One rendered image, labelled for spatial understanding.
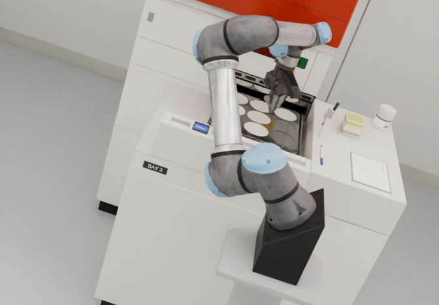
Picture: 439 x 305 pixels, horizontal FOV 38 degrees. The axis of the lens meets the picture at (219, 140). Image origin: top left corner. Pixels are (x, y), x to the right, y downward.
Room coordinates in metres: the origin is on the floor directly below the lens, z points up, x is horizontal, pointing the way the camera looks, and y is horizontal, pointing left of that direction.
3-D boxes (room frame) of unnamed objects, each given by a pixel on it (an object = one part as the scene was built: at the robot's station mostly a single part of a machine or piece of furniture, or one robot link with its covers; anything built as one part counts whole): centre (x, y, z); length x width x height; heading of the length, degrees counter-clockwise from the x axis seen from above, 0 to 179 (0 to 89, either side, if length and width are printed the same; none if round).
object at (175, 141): (1.98, -0.06, 0.89); 0.55 x 0.09 x 0.14; 91
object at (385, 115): (2.50, -0.62, 1.01); 0.07 x 0.07 x 0.10
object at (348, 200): (2.26, -0.51, 0.89); 0.62 x 0.35 x 0.14; 1
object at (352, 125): (2.35, -0.48, 1.00); 0.07 x 0.07 x 0.07; 5
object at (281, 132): (2.35, -0.12, 0.90); 0.34 x 0.34 x 0.01; 1
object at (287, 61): (2.32, -0.14, 1.19); 0.08 x 0.08 x 0.05
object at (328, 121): (2.24, -0.37, 1.03); 0.06 x 0.04 x 0.13; 1
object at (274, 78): (2.33, -0.14, 1.10); 0.09 x 0.08 x 0.12; 42
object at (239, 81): (2.56, -0.10, 0.89); 0.44 x 0.02 x 0.10; 91
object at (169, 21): (2.57, 0.08, 1.02); 0.81 x 0.03 x 0.40; 91
